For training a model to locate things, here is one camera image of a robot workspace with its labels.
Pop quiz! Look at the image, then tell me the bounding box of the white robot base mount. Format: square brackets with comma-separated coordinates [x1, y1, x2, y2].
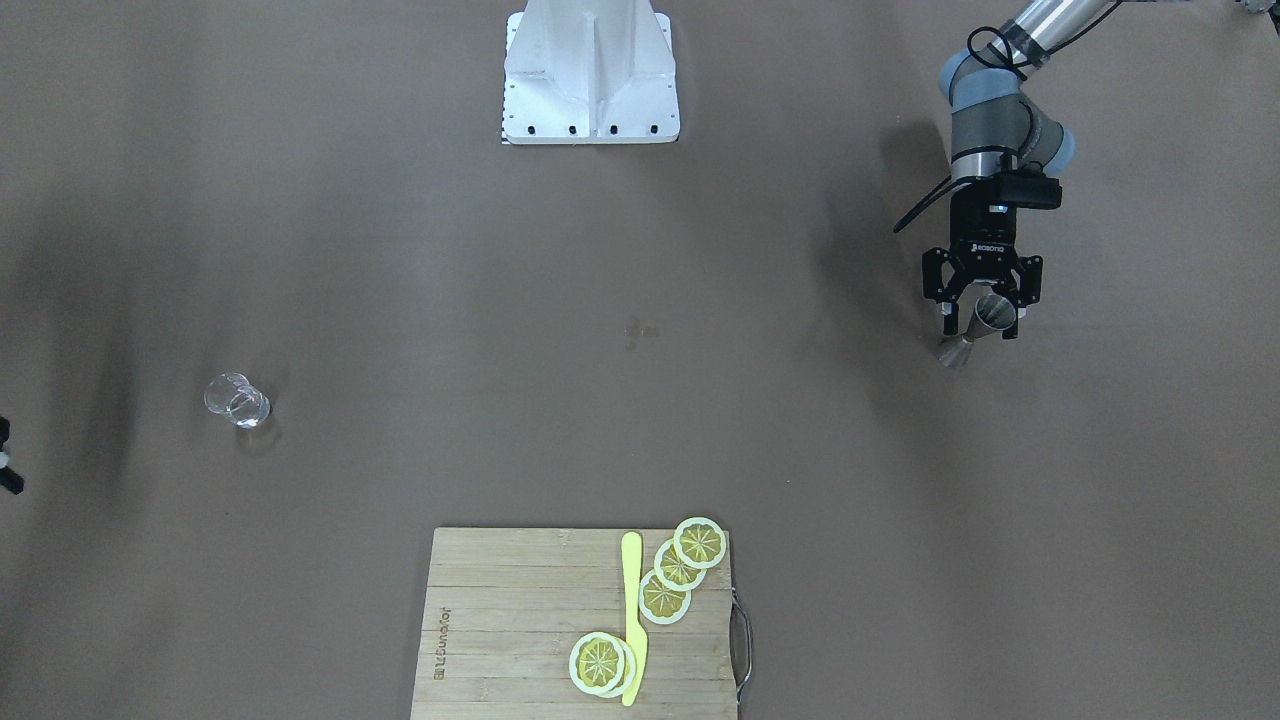
[500, 1, 681, 146]

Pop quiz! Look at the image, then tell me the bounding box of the bamboo cutting board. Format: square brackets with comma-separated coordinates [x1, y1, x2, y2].
[410, 527, 753, 719]

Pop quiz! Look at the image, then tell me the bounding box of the clear glass cup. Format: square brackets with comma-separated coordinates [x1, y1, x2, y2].
[204, 372, 271, 430]

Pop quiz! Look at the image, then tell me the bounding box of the steel jigger measuring cup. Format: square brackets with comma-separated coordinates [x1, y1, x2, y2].
[934, 293, 1019, 370]

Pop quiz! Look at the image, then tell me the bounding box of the lemon slice pair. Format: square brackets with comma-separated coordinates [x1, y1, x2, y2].
[568, 632, 637, 700]

